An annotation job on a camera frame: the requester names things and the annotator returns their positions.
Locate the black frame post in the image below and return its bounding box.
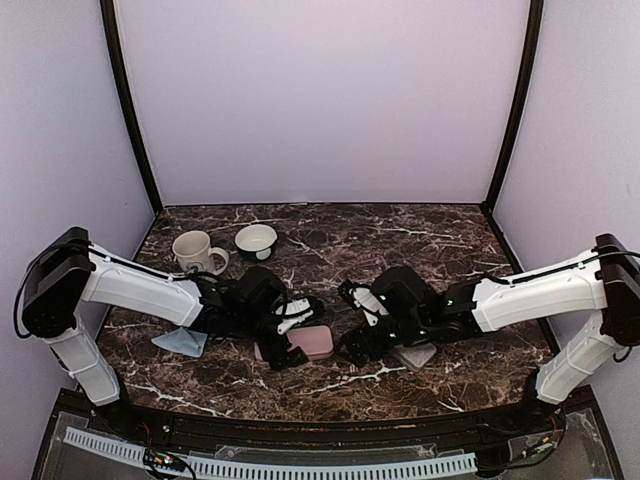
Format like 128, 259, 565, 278
481, 0, 544, 217
99, 0, 164, 216

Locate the small circuit board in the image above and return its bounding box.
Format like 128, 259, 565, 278
142, 448, 186, 472

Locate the pink glasses case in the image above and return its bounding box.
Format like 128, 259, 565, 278
254, 325, 334, 363

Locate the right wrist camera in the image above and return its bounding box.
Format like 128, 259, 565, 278
338, 280, 389, 327

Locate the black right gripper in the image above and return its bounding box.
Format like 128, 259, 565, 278
334, 313, 430, 367

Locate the grey case teal lining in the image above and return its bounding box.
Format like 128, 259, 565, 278
391, 344, 437, 372

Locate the black front table rail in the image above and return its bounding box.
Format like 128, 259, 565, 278
119, 404, 536, 454

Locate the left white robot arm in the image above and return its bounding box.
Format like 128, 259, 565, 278
12, 227, 323, 436

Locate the white slotted cable duct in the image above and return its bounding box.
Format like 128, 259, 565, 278
63, 427, 477, 479

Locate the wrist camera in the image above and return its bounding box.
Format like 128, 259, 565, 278
274, 296, 324, 335
338, 280, 389, 327

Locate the white bowl dark exterior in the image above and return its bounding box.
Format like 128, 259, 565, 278
234, 224, 279, 262

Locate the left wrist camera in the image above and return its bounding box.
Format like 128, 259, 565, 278
274, 296, 324, 335

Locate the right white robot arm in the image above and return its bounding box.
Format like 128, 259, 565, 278
335, 234, 639, 434

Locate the beige ceramic mug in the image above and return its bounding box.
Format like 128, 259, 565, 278
172, 230, 230, 276

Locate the black frame right post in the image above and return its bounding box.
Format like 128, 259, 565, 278
481, 0, 544, 217

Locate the black frame left post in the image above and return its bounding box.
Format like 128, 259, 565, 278
99, 0, 164, 216

